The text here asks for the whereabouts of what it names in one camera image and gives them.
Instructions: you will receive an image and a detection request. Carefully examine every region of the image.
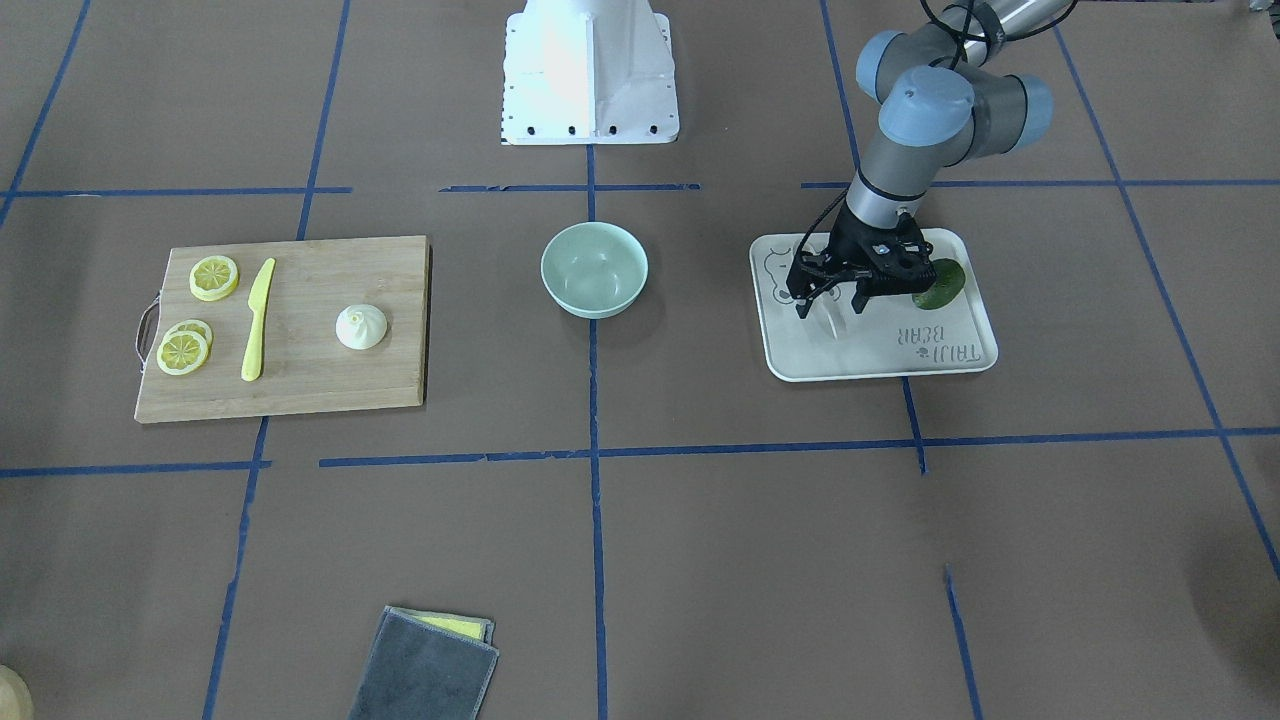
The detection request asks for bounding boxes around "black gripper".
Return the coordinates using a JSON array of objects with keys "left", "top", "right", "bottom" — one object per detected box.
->
[{"left": 785, "top": 206, "right": 936, "bottom": 320}]

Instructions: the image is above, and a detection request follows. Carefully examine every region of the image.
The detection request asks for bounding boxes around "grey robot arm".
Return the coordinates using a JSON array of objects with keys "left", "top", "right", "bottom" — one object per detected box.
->
[{"left": 785, "top": 1, "right": 1075, "bottom": 318}]

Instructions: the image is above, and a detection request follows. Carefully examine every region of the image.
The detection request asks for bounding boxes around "light green bowl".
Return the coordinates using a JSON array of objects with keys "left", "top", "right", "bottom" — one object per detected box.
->
[{"left": 540, "top": 222, "right": 649, "bottom": 320}]

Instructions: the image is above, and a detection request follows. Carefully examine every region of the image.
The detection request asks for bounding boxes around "white bear tray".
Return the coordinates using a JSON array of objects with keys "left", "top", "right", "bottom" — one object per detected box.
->
[{"left": 749, "top": 228, "right": 998, "bottom": 382}]

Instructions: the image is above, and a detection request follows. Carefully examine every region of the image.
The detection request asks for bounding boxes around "green avocado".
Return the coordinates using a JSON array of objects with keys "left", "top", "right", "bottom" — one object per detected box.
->
[{"left": 911, "top": 258, "right": 966, "bottom": 311}]

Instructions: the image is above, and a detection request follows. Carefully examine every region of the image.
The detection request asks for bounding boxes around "yellow sponge under cloth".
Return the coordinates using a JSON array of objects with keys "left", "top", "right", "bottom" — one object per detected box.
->
[{"left": 417, "top": 612, "right": 494, "bottom": 644}]

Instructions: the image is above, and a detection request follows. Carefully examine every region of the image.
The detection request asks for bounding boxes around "bamboo cutting board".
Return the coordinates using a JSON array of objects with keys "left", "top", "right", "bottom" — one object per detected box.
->
[{"left": 134, "top": 234, "right": 431, "bottom": 424}]

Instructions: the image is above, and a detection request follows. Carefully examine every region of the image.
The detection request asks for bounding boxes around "yellow plastic knife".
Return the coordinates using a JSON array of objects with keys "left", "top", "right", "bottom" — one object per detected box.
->
[{"left": 239, "top": 258, "right": 276, "bottom": 382}]

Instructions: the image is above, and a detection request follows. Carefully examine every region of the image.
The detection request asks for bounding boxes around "lemon slice upper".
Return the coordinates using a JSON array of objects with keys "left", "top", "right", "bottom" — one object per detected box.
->
[{"left": 188, "top": 255, "right": 241, "bottom": 302}]

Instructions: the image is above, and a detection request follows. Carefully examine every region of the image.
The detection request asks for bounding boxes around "lemon slice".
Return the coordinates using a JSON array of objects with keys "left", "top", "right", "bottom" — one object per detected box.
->
[
  {"left": 188, "top": 255, "right": 241, "bottom": 302},
  {"left": 155, "top": 331, "right": 210, "bottom": 375}
]

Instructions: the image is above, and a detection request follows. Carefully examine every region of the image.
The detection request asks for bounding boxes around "lemon slice partly hidden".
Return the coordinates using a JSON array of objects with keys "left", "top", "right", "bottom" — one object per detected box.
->
[{"left": 163, "top": 319, "right": 214, "bottom": 346}]

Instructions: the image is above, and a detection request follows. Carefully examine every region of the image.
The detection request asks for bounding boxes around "lemon slice lower front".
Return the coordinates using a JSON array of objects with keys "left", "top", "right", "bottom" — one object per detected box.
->
[{"left": 155, "top": 331, "right": 210, "bottom": 375}]

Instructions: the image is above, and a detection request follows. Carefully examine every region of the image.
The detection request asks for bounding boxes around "wooden round stand base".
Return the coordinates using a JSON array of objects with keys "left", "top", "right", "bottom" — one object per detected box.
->
[{"left": 0, "top": 665, "right": 35, "bottom": 720}]

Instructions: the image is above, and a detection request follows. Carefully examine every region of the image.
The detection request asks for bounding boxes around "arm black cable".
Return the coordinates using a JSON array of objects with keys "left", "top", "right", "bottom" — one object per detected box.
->
[{"left": 795, "top": 188, "right": 851, "bottom": 275}]

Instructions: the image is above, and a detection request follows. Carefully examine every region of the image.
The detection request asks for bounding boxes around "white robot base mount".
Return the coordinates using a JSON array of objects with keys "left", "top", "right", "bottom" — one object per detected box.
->
[{"left": 500, "top": 1, "right": 681, "bottom": 146}]

